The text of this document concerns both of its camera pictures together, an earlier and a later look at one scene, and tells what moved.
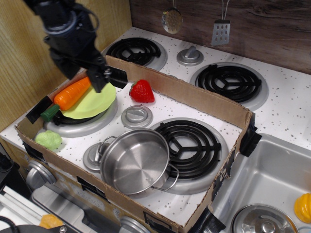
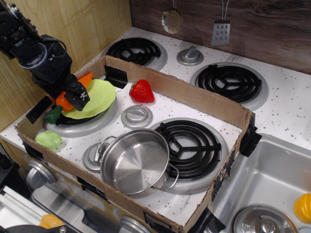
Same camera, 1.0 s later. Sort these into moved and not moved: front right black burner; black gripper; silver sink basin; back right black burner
Moved: black gripper
Not moved: back right black burner; silver sink basin; front right black burner
